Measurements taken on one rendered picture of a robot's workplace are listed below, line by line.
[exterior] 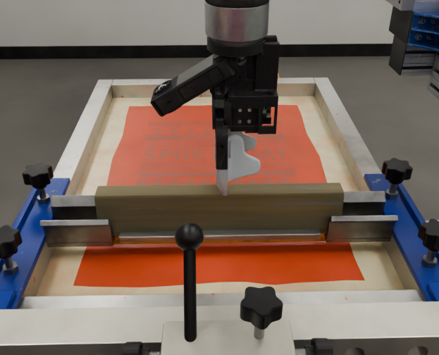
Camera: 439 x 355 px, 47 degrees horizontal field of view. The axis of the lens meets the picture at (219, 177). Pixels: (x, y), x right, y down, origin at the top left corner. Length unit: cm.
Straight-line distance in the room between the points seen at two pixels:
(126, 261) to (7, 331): 24
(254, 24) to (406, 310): 36
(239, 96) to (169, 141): 47
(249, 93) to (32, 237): 37
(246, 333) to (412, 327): 19
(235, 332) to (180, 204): 27
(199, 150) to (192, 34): 347
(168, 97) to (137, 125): 52
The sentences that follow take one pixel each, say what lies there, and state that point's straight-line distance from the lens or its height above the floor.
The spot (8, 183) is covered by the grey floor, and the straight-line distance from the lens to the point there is 291.
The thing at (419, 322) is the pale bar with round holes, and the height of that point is 104.
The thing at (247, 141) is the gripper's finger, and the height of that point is 112.
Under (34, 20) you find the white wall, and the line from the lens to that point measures 466.
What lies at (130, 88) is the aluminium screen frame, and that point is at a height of 98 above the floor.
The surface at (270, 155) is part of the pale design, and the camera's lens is 102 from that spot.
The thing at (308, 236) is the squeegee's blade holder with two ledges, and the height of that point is 99.
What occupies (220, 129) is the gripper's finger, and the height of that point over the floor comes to 118.
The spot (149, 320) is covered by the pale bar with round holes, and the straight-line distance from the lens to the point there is 56.
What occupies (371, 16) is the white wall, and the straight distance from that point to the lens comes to 464.
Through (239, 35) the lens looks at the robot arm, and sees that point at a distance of 59.
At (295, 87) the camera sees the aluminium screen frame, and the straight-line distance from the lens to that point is 129.
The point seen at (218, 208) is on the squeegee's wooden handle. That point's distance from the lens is 72.
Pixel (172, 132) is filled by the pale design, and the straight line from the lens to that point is 111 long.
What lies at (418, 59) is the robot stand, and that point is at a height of 99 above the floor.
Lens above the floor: 146
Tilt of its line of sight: 32 degrees down
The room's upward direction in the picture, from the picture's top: straight up
